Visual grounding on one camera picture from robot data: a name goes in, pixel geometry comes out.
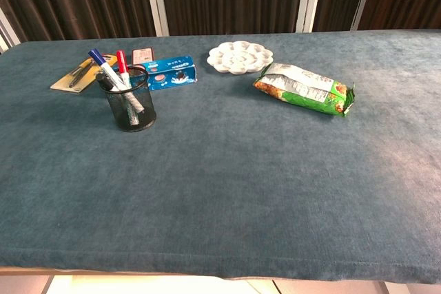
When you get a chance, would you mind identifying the white marker with black cap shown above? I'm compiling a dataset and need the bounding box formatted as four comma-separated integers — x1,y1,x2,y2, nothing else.
95,72,116,91

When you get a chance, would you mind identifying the black mesh pen holder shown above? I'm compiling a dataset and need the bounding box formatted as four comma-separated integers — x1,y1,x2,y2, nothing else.
98,65,158,133

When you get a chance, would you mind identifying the red-capped white marker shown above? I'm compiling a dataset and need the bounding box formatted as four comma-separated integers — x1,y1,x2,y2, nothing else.
116,50,145,115

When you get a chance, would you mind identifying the blue-capped white marker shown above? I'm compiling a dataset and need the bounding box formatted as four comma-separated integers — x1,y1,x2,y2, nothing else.
88,48,139,126

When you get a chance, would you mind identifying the blue velvet tablecloth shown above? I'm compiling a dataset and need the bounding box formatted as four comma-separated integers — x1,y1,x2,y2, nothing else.
0,28,441,283

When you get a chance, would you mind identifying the white flower paint palette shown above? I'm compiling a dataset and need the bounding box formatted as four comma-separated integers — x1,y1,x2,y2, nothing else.
206,41,274,76

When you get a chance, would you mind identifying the blue Oreo cookie box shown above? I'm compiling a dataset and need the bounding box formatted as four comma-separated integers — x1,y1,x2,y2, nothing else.
136,54,199,92

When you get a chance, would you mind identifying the green snack bag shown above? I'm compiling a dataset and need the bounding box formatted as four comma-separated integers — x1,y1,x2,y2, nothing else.
253,62,356,118

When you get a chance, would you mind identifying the small brown pink box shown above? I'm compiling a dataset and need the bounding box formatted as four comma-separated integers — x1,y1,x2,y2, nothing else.
132,47,155,66

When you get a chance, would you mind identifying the yellow razor blister pack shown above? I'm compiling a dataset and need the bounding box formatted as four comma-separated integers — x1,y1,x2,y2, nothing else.
50,53,119,95

